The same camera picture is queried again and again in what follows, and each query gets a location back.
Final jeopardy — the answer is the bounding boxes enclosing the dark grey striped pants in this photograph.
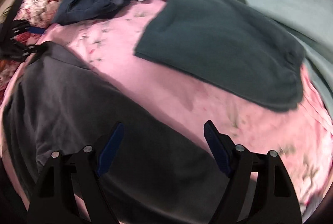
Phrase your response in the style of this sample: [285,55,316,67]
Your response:
[2,41,257,224]

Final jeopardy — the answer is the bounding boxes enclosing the pink floral bed sheet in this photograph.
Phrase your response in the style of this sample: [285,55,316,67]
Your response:
[1,0,332,208]

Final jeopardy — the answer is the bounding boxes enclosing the navy blue folded garment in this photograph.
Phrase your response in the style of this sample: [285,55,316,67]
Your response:
[52,0,131,26]

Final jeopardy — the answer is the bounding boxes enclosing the dark green folded garment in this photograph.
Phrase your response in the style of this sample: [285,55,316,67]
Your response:
[135,0,305,111]

